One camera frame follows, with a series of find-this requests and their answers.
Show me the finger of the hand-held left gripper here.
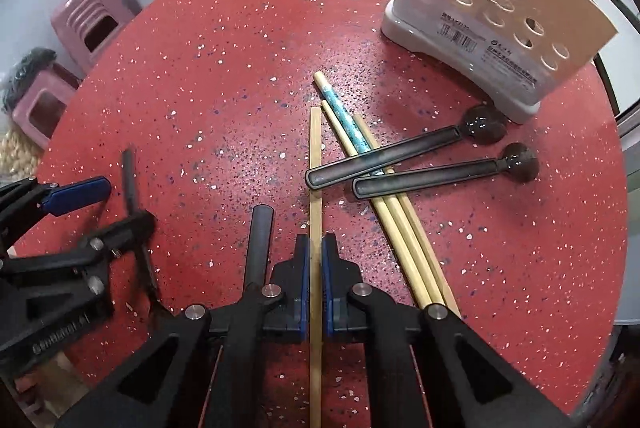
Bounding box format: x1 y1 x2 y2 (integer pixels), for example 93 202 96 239
0 211 157 305
0 176 112 253

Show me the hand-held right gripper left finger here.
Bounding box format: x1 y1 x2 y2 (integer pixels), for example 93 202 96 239
57 234 310 428

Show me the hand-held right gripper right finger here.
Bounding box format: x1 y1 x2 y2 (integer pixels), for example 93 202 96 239
322 233 576 428

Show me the black chopstick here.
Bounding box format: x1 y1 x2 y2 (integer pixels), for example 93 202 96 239
122 149 162 309

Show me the plain wooden chopstick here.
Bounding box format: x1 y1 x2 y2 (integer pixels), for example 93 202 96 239
320 100 431 309
308 106 324 428
352 115 462 316

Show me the black plastic spoon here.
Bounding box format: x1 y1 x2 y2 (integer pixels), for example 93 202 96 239
351 142 541 201
305 104 508 191

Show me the blue floral wooden chopstick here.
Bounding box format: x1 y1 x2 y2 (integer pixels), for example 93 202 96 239
313 72 441 309

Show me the bag of pale produce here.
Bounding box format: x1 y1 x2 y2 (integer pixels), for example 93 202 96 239
0 128 43 181

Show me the pink plastic stool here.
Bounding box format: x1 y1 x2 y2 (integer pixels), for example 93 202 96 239
11 62 81 151
50 0 136 73

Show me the dark plastic bag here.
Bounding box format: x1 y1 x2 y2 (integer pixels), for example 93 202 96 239
0 48 58 109

